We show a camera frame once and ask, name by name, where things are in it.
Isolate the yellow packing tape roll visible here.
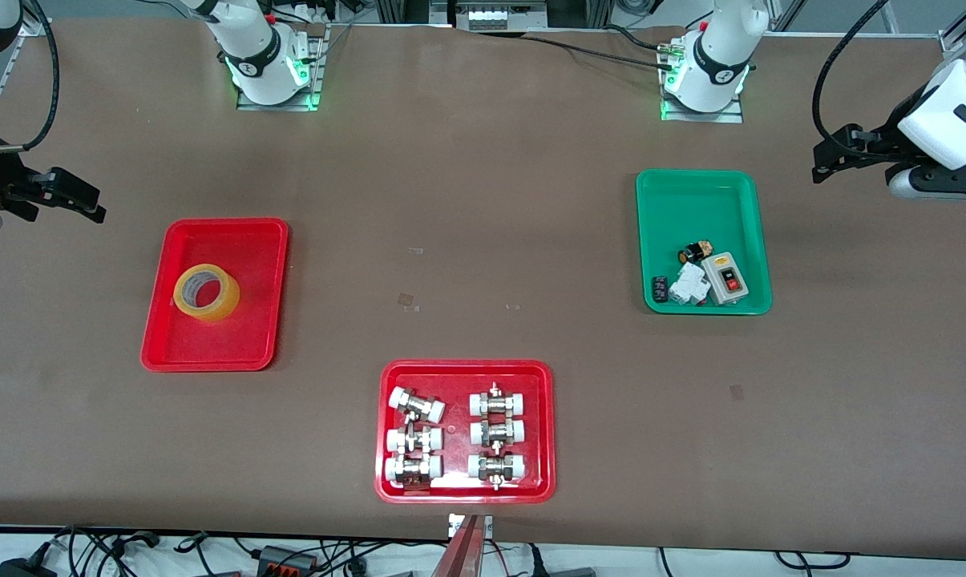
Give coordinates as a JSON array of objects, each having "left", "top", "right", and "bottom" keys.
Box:
[{"left": 172, "top": 263, "right": 241, "bottom": 324}]

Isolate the green plastic tray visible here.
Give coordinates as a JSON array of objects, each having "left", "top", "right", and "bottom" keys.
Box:
[{"left": 634, "top": 169, "right": 774, "bottom": 317}]

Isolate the empty-style large red tray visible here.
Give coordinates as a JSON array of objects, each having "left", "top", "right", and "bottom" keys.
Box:
[{"left": 140, "top": 218, "right": 290, "bottom": 373}]

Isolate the red tray with fittings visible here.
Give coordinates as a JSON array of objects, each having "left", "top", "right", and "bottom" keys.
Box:
[{"left": 375, "top": 360, "right": 556, "bottom": 505}]

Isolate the white circuit breaker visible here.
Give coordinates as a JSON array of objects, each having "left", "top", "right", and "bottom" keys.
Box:
[{"left": 668, "top": 263, "right": 710, "bottom": 309}]

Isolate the black power adapter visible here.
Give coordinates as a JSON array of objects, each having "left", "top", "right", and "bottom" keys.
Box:
[{"left": 0, "top": 556, "right": 55, "bottom": 577}]

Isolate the white power strip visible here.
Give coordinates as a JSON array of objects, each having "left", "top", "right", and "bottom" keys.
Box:
[{"left": 453, "top": 0, "right": 549, "bottom": 32}]

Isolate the tilted white-capped metal pipe fitting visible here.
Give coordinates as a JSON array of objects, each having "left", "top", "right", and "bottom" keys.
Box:
[{"left": 389, "top": 387, "right": 447, "bottom": 424}]

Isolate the black orange connector box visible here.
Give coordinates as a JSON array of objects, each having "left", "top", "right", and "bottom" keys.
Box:
[{"left": 254, "top": 545, "right": 321, "bottom": 575}]

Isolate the red metal bar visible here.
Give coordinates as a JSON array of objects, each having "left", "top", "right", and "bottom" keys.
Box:
[{"left": 430, "top": 515, "right": 488, "bottom": 577}]

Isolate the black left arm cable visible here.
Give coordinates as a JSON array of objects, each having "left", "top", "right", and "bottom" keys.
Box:
[{"left": 811, "top": 0, "right": 892, "bottom": 158}]

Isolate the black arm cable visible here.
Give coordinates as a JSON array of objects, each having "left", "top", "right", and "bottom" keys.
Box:
[
  {"left": 811, "top": 0, "right": 892, "bottom": 158},
  {"left": 6, "top": 0, "right": 60, "bottom": 153}
]

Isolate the aluminium arm base plate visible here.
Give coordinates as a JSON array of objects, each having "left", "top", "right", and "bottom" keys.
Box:
[
  {"left": 236, "top": 24, "right": 328, "bottom": 112},
  {"left": 661, "top": 38, "right": 746, "bottom": 124}
]

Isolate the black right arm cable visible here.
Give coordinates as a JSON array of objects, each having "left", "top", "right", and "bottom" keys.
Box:
[{"left": 6, "top": 0, "right": 60, "bottom": 153}]

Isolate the grey push-button switch box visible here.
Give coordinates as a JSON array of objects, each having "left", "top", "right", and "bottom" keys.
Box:
[{"left": 701, "top": 252, "right": 750, "bottom": 308}]

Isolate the black table cable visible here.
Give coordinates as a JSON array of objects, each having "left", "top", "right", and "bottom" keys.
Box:
[{"left": 523, "top": 24, "right": 680, "bottom": 71}]

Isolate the silver metal bracket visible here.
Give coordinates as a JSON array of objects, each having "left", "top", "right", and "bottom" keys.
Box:
[{"left": 447, "top": 513, "right": 494, "bottom": 539}]

